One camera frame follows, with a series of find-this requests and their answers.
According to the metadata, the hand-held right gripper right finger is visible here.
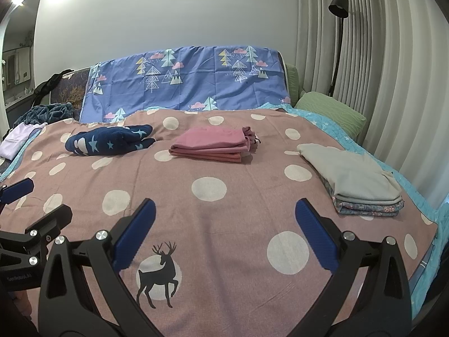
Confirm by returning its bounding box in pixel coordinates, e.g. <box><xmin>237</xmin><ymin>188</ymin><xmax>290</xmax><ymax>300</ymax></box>
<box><xmin>295</xmin><ymin>197</ymin><xmax>412</xmax><ymax>337</ymax></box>

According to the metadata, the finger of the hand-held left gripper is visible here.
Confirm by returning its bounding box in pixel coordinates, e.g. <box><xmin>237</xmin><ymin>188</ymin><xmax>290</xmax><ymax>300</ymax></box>
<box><xmin>0</xmin><ymin>178</ymin><xmax>35</xmax><ymax>215</ymax></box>
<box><xmin>24</xmin><ymin>204</ymin><xmax>73</xmax><ymax>253</ymax></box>

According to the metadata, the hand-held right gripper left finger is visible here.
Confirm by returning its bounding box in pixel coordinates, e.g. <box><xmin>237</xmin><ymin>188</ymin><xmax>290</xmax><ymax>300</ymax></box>
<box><xmin>38</xmin><ymin>198</ymin><xmax>157</xmax><ymax>337</ymax></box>

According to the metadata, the pink long-sleeve shirt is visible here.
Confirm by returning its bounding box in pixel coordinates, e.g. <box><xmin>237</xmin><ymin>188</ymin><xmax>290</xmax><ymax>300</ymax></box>
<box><xmin>170</xmin><ymin>127</ymin><xmax>246</xmax><ymax>157</ymax></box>

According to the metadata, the lavender folded cloth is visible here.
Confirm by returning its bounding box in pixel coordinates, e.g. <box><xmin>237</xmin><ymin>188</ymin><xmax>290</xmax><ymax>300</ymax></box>
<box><xmin>0</xmin><ymin>122</ymin><xmax>48</xmax><ymax>159</ymax></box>

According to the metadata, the floral folded cloth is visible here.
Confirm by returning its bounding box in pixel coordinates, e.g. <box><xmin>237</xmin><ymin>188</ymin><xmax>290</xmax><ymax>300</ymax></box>
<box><xmin>317</xmin><ymin>168</ymin><xmax>406</xmax><ymax>217</ymax></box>

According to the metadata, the pale grey folded garment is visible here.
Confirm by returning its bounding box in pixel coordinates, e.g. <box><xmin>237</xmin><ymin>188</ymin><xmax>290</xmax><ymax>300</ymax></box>
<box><xmin>297</xmin><ymin>143</ymin><xmax>402</xmax><ymax>205</ymax></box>

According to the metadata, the dark teal fluffy blanket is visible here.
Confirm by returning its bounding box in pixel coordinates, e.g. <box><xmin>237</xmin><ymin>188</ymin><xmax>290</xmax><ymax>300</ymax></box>
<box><xmin>12</xmin><ymin>103</ymin><xmax>76</xmax><ymax>129</ymax></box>

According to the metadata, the navy star-print garment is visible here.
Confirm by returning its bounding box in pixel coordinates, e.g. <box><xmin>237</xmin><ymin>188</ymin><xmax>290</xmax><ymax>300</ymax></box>
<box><xmin>65</xmin><ymin>124</ymin><xmax>157</xmax><ymax>157</ymax></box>

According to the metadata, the pink polka-dot bedspread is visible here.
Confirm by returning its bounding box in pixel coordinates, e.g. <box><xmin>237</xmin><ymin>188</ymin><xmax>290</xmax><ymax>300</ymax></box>
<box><xmin>0</xmin><ymin>102</ymin><xmax>449</xmax><ymax>316</ymax></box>

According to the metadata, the dark tree-print headboard panel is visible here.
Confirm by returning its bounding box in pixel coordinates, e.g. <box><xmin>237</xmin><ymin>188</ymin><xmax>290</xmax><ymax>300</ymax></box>
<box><xmin>49</xmin><ymin>67</ymin><xmax>92</xmax><ymax>108</ymax></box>

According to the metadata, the salmon folded garment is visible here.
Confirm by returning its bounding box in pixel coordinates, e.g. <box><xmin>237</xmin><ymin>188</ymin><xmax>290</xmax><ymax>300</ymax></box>
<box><xmin>168</xmin><ymin>126</ymin><xmax>262</xmax><ymax>164</ymax></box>

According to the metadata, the green pillow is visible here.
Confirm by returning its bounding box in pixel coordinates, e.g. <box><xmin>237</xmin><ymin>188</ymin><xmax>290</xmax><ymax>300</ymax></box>
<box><xmin>285</xmin><ymin>64</ymin><xmax>301</xmax><ymax>101</ymax></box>
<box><xmin>294</xmin><ymin>91</ymin><xmax>367</xmax><ymax>143</ymax></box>

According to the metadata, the blue tree-print sheet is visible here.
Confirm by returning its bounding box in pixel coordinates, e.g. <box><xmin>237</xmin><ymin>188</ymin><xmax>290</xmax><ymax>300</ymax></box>
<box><xmin>79</xmin><ymin>45</ymin><xmax>292</xmax><ymax>124</ymax></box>

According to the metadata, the grey pleated curtain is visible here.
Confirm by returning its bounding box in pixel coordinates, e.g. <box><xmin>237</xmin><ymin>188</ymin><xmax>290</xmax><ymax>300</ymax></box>
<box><xmin>296</xmin><ymin>0</ymin><xmax>449</xmax><ymax>211</ymax></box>

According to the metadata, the black floor lamp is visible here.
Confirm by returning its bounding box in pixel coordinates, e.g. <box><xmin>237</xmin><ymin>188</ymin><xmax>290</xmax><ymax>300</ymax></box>
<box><xmin>328</xmin><ymin>0</ymin><xmax>349</xmax><ymax>97</ymax></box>

